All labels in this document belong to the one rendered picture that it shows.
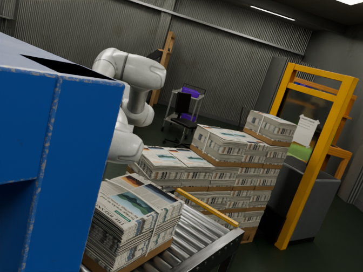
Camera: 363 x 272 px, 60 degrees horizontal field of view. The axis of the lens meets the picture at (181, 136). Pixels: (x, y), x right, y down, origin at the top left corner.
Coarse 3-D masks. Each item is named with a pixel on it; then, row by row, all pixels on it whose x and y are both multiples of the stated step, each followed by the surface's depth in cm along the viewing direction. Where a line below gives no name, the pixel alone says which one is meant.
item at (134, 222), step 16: (112, 192) 121; (96, 208) 107; (112, 208) 109; (128, 208) 112; (96, 224) 108; (112, 224) 103; (128, 224) 104; (144, 224) 110; (96, 240) 109; (112, 240) 104; (128, 240) 106; (144, 240) 115; (96, 256) 109; (112, 256) 105; (128, 256) 110
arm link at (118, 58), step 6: (108, 48) 146; (114, 48) 147; (102, 54) 139; (108, 54) 140; (114, 54) 140; (120, 54) 141; (126, 54) 143; (96, 60) 136; (108, 60) 136; (114, 60) 139; (120, 60) 140; (114, 66) 138; (120, 66) 140; (120, 72) 141; (114, 78) 144; (120, 78) 144
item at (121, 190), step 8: (112, 184) 128; (120, 184) 130; (120, 192) 123; (128, 192) 125; (136, 200) 120; (144, 208) 116; (160, 216) 118; (152, 224) 115; (152, 232) 118; (152, 240) 122; (144, 248) 119
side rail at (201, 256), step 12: (216, 240) 154; (228, 240) 157; (240, 240) 171; (204, 252) 142; (216, 252) 145; (228, 252) 162; (180, 264) 128; (192, 264) 130; (204, 264) 138; (216, 264) 153
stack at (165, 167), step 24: (144, 168) 232; (168, 168) 228; (192, 168) 242; (216, 168) 257; (240, 168) 275; (192, 192) 252; (216, 192) 267; (240, 192) 286; (216, 216) 280; (240, 216) 300
